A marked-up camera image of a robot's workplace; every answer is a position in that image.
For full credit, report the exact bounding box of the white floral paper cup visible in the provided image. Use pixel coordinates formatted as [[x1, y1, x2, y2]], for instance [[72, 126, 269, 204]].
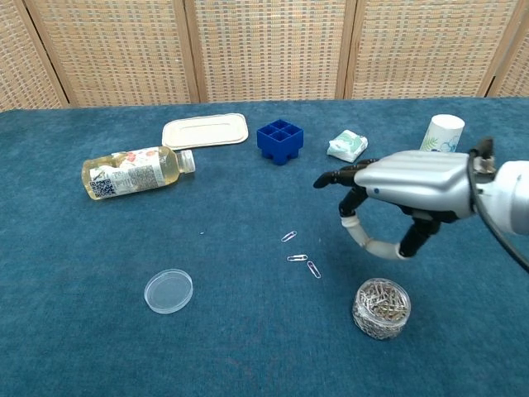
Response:
[[419, 114, 465, 154]]

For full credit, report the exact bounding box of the cream rectangular tray lid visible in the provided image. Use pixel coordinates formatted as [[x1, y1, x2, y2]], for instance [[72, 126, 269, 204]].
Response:
[[161, 112, 250, 151]]

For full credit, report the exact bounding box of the woven wicker folding screen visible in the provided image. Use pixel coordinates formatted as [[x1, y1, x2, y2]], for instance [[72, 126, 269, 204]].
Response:
[[0, 0, 529, 112]]

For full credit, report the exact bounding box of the blue table cloth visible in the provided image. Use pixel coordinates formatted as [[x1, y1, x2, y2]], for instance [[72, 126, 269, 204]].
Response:
[[0, 97, 529, 397]]

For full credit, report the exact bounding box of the blue four-compartment box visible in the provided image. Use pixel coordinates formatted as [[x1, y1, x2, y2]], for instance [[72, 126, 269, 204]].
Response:
[[255, 118, 305, 166]]

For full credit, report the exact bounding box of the clear jar of paperclips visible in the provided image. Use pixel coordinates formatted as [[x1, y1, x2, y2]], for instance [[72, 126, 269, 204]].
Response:
[[351, 277, 412, 341]]

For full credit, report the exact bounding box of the clear bottle with yellow liquid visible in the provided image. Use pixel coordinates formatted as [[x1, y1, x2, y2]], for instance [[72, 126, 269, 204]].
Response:
[[81, 145, 197, 202]]

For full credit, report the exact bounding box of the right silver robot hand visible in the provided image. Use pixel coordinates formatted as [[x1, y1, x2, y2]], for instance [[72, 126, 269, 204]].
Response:
[[312, 149, 474, 261]]

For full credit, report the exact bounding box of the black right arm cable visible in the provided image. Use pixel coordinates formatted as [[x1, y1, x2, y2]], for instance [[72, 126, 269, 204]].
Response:
[[467, 137, 529, 274]]

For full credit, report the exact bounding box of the clear round plastic lid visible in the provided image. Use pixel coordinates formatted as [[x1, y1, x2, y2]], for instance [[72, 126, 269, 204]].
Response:
[[143, 268, 194, 315]]

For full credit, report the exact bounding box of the white green tissue packet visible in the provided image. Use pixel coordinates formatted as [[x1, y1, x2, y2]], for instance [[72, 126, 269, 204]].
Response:
[[326, 128, 369, 164]]

